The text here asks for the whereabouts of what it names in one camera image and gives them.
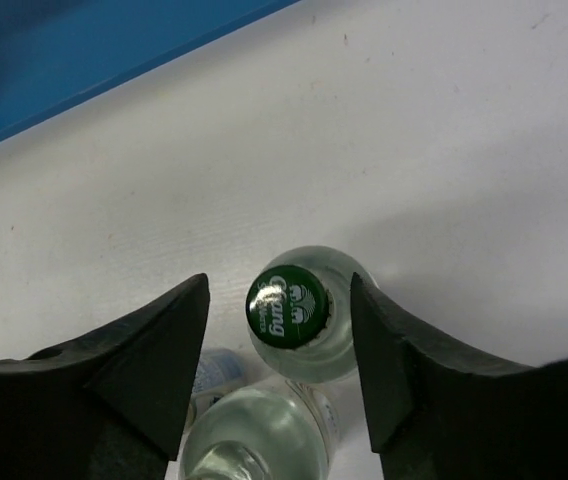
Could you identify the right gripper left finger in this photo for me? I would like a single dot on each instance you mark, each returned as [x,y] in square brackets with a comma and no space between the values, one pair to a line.
[109,404]

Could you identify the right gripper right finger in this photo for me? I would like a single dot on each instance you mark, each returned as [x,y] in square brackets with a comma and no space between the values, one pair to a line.
[438,408]

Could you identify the clear glass bottle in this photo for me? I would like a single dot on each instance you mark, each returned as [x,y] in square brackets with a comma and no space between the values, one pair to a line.
[299,315]
[274,429]

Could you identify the blue and yellow shelf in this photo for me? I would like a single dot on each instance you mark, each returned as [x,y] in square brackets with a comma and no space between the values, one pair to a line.
[55,55]

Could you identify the front Red Bull can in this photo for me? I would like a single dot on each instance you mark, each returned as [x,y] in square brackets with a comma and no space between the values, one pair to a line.
[219,372]

